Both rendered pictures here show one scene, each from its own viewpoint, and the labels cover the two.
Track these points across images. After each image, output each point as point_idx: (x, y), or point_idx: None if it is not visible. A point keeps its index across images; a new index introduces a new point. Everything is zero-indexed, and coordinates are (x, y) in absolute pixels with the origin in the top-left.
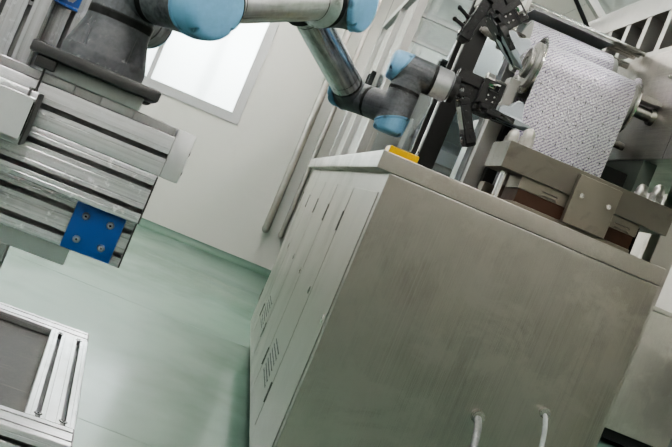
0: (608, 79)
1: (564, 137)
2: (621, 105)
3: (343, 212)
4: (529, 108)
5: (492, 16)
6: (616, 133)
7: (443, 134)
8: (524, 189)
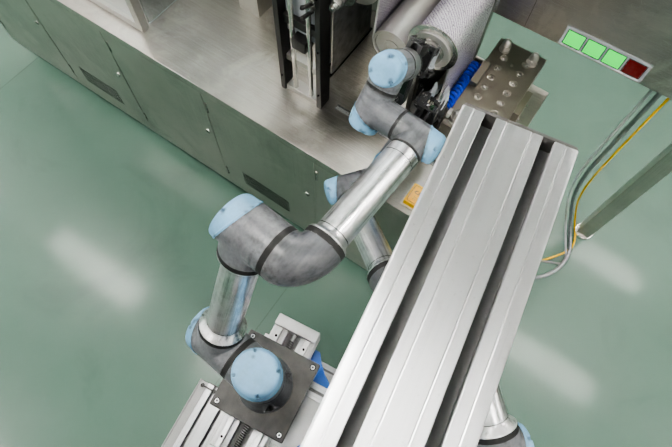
0: (482, 10)
1: (462, 63)
2: (489, 12)
3: (317, 173)
4: (447, 80)
5: (421, 77)
6: (485, 25)
7: (328, 74)
8: None
